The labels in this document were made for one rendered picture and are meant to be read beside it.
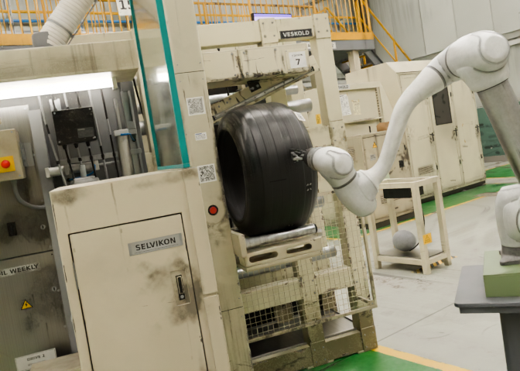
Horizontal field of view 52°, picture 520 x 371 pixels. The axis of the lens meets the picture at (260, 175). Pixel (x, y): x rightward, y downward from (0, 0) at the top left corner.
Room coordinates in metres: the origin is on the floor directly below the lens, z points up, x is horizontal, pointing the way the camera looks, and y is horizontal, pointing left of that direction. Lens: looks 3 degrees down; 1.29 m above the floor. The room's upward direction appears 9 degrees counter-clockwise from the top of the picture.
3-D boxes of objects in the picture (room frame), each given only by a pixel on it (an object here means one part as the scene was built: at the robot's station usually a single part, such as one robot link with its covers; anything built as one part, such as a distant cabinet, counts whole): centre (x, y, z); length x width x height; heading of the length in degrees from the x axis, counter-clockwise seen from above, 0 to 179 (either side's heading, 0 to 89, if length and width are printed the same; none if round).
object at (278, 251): (2.31, -0.04, 0.84); 0.36 x 0.09 x 0.06; 108
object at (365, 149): (7.33, -1.57, 0.62); 0.91 x 0.58 x 1.25; 125
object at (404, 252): (4.82, -1.24, 0.40); 0.60 x 0.35 x 0.80; 35
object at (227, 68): (2.76, -0.02, 1.71); 0.61 x 0.25 x 0.15; 108
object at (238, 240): (2.39, 0.17, 0.90); 0.40 x 0.03 x 0.10; 18
